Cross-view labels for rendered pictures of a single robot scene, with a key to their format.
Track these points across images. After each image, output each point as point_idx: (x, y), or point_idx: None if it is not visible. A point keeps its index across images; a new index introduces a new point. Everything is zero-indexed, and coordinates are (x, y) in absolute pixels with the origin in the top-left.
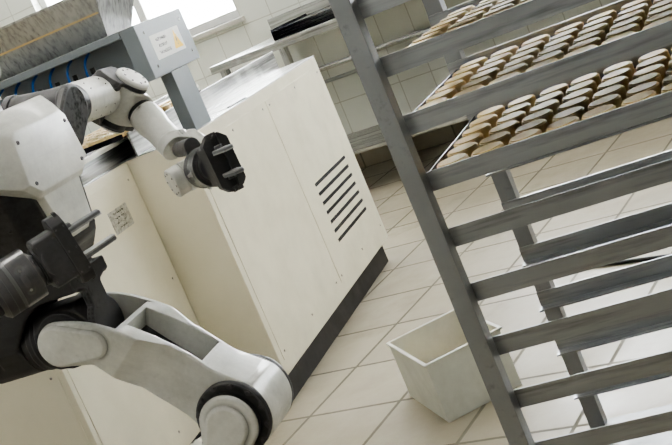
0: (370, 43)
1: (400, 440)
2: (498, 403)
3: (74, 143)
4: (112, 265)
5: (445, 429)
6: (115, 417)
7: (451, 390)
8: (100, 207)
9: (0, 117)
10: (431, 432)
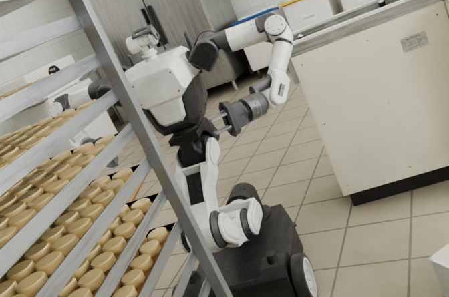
0: None
1: (426, 275)
2: None
3: (174, 83)
4: (389, 71)
5: (433, 296)
6: (351, 151)
7: (445, 283)
8: (393, 35)
9: (136, 69)
10: (431, 289)
